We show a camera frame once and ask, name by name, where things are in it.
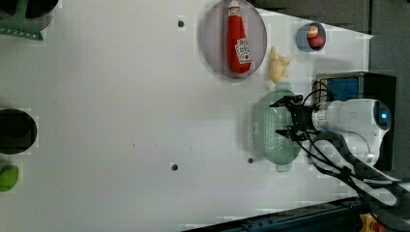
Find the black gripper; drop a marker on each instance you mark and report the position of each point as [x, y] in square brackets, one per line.
[301, 117]

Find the green oval plastic strainer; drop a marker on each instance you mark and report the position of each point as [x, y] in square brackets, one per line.
[265, 122]

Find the black toaster oven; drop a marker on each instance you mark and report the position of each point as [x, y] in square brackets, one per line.
[377, 87]

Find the yellow plush banana bunch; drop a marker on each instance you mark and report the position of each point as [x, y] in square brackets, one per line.
[278, 66]

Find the blue bowl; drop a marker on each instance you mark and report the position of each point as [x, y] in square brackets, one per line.
[302, 39]

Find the red toy apple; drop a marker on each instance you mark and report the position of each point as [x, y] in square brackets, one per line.
[315, 42]

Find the red ketchup bottle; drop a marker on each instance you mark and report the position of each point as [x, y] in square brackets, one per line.
[237, 45]

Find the orange toy fruit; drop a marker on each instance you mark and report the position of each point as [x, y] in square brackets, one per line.
[312, 31]

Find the grey round plate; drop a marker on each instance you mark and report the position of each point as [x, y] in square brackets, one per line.
[214, 30]

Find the yellow red emergency button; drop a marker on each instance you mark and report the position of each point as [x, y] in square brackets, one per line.
[370, 224]

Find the black round object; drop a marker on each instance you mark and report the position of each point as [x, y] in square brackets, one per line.
[18, 131]

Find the green plastic rack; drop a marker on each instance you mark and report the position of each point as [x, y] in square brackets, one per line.
[18, 25]

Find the green toy fruit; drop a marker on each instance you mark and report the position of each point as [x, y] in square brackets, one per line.
[8, 177]

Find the blue metal frame rail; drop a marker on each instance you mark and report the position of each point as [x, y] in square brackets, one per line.
[335, 216]

